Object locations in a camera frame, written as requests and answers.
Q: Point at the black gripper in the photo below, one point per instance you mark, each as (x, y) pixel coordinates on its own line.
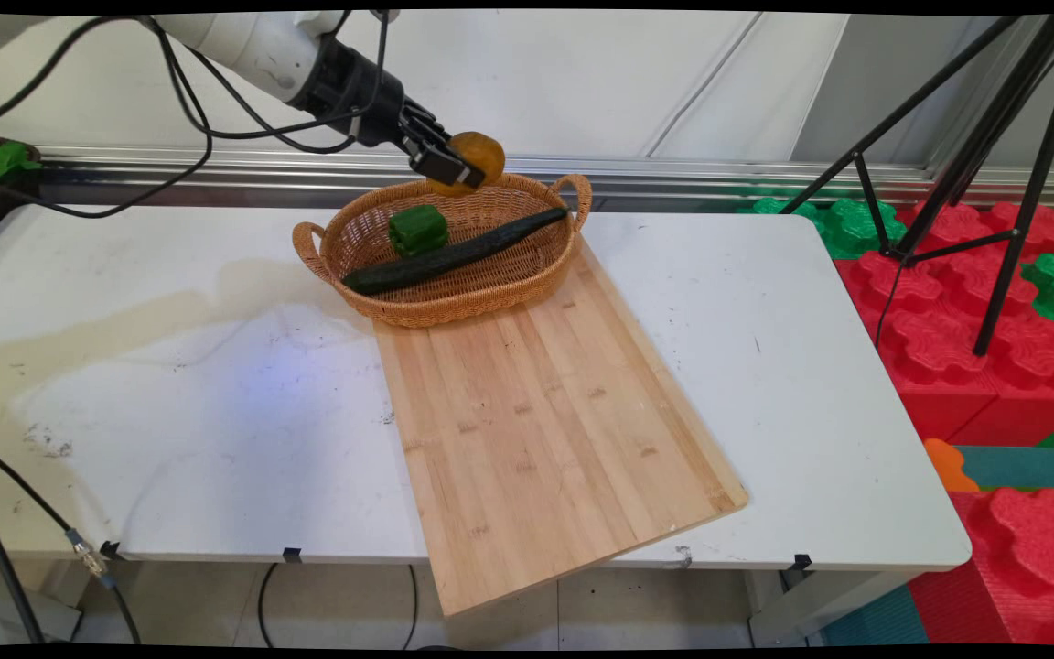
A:
(358, 96)

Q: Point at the yellow-brown toy potato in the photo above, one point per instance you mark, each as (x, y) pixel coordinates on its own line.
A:
(488, 154)

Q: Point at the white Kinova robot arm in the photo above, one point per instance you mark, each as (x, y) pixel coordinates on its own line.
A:
(243, 41)

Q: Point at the green toy bell pepper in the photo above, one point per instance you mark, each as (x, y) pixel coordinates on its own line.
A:
(418, 229)

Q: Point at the dark green toy cucumber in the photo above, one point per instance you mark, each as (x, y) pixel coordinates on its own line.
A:
(454, 256)

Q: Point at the bamboo cutting board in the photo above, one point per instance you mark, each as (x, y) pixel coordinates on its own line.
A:
(536, 458)

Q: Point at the green toy vegetable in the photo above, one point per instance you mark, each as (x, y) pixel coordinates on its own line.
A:
(10, 160)

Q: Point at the dark wicker toy bin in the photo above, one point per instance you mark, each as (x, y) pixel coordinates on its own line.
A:
(5, 206)

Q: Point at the black table edge clip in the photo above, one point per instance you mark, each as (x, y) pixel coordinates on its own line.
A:
(797, 567)
(292, 555)
(111, 550)

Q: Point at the large red foam block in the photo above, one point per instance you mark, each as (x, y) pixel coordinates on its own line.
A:
(939, 348)

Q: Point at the orange foam piece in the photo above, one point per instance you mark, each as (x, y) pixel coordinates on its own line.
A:
(948, 465)

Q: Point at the teal foam mat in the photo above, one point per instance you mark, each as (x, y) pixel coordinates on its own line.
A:
(1030, 467)

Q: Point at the aluminium wall rail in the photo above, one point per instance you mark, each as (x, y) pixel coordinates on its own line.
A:
(673, 174)

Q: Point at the black camera tripod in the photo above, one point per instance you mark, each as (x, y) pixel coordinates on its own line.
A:
(1003, 137)

